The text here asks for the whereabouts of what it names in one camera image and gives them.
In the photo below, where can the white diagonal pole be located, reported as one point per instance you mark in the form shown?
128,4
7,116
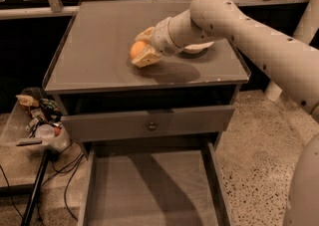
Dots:
305,32

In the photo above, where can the brass drawer knob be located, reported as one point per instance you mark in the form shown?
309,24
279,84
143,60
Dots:
152,126

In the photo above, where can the white paper bowl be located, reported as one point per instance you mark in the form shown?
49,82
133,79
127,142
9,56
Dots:
197,48

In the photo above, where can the colourful snack bag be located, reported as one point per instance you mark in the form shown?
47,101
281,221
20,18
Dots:
49,107

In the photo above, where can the grey drawer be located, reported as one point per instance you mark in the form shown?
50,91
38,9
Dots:
173,185
127,125

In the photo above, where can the grey middle drawer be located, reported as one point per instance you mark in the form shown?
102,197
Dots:
173,185

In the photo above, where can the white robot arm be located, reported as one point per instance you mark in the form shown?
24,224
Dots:
291,64

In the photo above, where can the grey drawer cabinet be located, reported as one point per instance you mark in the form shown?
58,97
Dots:
92,72

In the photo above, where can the clear plastic bin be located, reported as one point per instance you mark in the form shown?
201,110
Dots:
26,117

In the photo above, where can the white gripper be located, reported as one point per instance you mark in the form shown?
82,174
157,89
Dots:
160,39

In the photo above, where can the grey top drawer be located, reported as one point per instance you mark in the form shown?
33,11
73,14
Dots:
127,125

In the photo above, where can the orange fruit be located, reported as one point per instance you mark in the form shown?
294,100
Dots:
137,48

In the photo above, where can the black stand leg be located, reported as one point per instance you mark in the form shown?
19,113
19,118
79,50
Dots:
34,196

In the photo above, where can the white cup in bin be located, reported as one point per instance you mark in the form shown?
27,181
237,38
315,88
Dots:
45,131

